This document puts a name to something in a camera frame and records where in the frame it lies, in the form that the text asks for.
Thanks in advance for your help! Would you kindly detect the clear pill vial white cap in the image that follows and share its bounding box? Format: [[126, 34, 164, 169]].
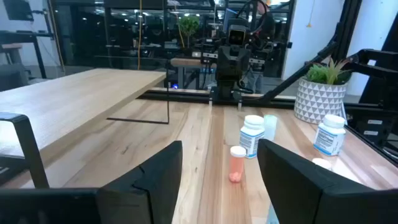
[[263, 114, 278, 142]]

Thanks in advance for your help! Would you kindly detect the small green background plant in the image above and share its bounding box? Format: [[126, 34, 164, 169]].
[[177, 14, 200, 49]]

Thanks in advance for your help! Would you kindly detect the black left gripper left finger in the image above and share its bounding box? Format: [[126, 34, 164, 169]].
[[96, 140, 183, 224]]

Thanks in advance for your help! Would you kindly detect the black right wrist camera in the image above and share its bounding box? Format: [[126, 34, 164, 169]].
[[228, 24, 251, 47]]

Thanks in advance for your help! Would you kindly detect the succulent in triangle-patterned pot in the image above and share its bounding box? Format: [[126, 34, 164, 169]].
[[293, 55, 354, 125]]

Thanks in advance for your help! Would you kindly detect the pink pill vial white cap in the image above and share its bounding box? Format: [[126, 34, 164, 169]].
[[229, 145, 247, 184]]

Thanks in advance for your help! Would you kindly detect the person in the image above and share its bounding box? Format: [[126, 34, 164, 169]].
[[247, 0, 277, 94]]

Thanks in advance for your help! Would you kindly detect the dark office chair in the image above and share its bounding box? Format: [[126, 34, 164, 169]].
[[0, 63, 30, 91]]

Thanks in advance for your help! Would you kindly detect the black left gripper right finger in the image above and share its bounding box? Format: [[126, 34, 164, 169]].
[[257, 139, 335, 224]]

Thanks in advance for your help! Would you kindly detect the black aluminium rig frame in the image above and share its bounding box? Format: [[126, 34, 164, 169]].
[[138, 0, 363, 110], [341, 0, 398, 166]]

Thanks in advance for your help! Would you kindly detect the white supplement bottle blue label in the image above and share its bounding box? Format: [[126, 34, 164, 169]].
[[313, 113, 347, 157], [239, 114, 266, 159]]

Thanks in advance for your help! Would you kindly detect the black wall-mounted monitor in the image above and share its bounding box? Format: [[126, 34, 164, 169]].
[[2, 0, 34, 22]]

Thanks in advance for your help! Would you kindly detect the black background desk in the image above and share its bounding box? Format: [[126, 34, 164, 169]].
[[0, 30, 50, 79]]

